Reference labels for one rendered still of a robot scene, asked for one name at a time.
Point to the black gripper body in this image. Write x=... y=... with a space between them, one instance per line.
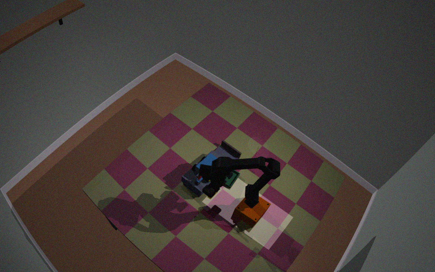
x=211 y=190

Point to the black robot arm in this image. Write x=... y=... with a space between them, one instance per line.
x=222 y=166

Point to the green tray floor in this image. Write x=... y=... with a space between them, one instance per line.
x=231 y=180

